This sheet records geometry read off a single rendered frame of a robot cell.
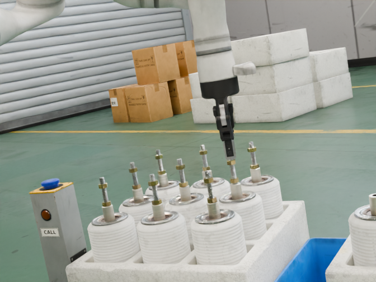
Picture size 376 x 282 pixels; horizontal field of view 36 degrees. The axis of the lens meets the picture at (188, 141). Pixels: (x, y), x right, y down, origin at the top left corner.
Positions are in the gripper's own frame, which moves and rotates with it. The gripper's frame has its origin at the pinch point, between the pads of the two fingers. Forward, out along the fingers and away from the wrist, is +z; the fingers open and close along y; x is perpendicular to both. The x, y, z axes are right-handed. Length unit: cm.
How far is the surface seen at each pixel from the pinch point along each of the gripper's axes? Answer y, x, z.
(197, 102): -295, -31, 20
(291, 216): -5.7, 10.5, 17.5
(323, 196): -76, 25, 35
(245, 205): 4.3, 1.6, 10.8
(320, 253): -5.9, 15.5, 26.6
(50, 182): -5.9, -40.0, 2.6
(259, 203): 2.0, 4.2, 11.4
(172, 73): -372, -55, 0
